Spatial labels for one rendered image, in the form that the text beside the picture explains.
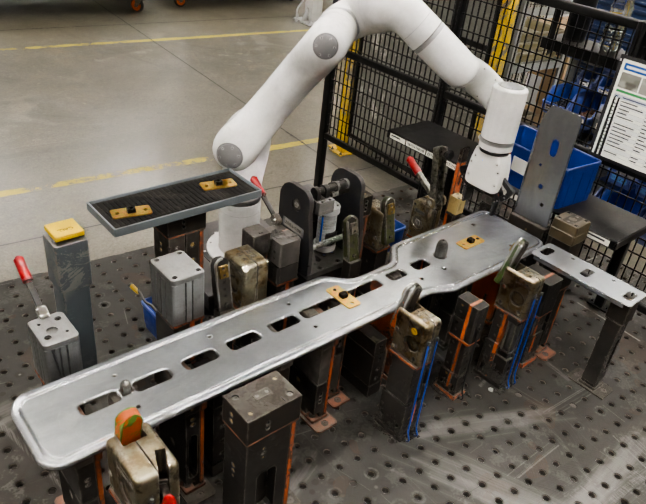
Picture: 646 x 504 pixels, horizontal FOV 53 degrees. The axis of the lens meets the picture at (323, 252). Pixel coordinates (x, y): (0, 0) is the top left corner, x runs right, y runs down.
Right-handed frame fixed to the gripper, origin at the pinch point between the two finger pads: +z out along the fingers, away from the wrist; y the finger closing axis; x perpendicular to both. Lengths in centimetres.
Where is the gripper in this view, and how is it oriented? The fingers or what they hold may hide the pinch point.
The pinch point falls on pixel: (480, 203)
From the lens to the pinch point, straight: 175.0
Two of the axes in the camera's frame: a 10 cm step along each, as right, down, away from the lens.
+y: 6.4, 4.7, -6.1
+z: -1.0, 8.4, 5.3
